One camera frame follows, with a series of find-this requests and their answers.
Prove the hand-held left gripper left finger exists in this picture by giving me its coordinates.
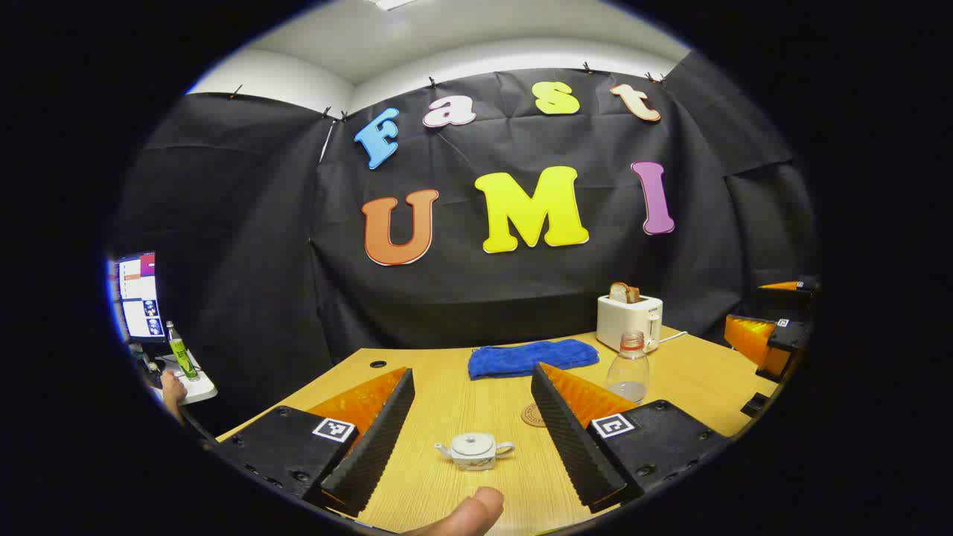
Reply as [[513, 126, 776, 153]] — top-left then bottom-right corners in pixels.
[[211, 366, 416, 520]]

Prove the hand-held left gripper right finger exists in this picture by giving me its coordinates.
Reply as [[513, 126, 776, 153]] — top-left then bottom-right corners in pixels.
[[530, 363, 736, 514]]

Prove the white teacup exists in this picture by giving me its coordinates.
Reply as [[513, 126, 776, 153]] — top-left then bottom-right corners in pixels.
[[435, 439, 516, 472]]

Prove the clear water bottle red ring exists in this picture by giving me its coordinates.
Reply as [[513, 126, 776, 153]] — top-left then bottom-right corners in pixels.
[[605, 331, 650, 405]]

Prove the green drink bottle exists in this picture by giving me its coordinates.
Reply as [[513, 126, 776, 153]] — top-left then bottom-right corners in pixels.
[[165, 321, 199, 380]]

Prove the blue towel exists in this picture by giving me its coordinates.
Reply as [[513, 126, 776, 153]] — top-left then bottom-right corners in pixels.
[[468, 339, 600, 381]]

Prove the white toaster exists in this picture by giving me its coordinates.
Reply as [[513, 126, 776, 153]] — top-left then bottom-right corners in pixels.
[[596, 294, 664, 354]]

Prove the black backdrop cloth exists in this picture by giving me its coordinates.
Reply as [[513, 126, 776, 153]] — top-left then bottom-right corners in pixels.
[[112, 48, 820, 440]]

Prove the white side table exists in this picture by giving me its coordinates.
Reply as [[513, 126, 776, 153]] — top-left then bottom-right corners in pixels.
[[145, 350, 219, 406]]

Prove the computer monitor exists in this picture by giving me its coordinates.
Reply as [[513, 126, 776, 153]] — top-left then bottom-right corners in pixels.
[[110, 252, 166, 345]]

